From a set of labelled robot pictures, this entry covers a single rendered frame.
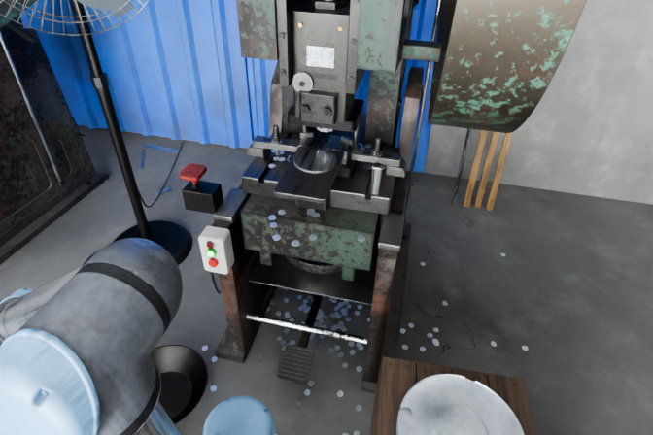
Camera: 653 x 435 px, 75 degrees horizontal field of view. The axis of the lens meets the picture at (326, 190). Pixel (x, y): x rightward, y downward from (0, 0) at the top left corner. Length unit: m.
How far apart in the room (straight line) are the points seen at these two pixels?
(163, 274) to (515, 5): 0.61
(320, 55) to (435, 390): 0.89
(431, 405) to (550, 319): 0.96
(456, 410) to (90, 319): 0.91
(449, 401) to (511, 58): 0.81
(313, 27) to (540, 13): 0.56
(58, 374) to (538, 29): 0.74
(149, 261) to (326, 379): 1.21
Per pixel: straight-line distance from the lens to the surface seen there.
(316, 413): 1.59
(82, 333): 0.46
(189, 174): 1.24
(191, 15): 2.65
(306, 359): 1.49
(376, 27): 1.04
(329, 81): 1.15
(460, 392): 1.22
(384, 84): 1.40
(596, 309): 2.17
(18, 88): 2.42
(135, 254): 0.51
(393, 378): 1.26
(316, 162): 1.20
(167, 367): 1.74
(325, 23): 1.11
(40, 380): 0.45
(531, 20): 0.76
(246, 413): 0.84
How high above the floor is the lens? 1.41
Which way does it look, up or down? 35 degrees down
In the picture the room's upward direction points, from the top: 1 degrees clockwise
